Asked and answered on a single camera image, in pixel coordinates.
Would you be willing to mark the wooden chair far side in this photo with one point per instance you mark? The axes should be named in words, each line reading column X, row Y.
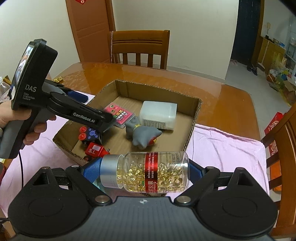
column 150, row 42

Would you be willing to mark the wooden chair right side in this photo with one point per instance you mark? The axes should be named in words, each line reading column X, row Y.
column 284, row 136

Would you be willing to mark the grey cat figurine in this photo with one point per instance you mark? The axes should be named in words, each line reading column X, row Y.
column 141, row 136

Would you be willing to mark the cardboard box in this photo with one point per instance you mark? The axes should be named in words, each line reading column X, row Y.
column 130, row 96

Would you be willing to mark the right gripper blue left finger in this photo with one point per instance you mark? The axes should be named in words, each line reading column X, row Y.
column 91, row 170

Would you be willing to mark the red door decoration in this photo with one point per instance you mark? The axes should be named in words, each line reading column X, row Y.
column 81, row 1

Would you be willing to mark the wooden chair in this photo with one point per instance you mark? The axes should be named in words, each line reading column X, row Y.
column 284, row 136
column 150, row 42

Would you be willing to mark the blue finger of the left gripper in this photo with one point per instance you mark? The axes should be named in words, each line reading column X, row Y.
column 80, row 97

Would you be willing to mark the white plastic container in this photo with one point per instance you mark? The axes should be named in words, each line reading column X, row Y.
column 161, row 115

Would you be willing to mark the red toy block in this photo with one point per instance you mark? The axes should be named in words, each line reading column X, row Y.
column 95, row 151

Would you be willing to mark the pink tablecloth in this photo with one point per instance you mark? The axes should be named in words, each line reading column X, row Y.
column 208, row 146

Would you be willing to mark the capsule bottle silver cap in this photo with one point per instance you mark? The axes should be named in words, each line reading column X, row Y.
column 146, row 172

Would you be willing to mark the wooden door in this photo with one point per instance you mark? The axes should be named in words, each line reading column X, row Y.
column 91, row 24

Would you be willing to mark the person's left hand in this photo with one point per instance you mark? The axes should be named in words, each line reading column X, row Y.
column 17, row 118

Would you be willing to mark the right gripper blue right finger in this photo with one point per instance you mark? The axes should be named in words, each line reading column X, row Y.
column 196, row 171

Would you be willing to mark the card box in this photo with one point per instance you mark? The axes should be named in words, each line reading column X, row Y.
column 120, row 114

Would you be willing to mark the black toy car red wheels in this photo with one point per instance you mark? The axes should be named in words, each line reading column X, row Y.
column 88, row 135

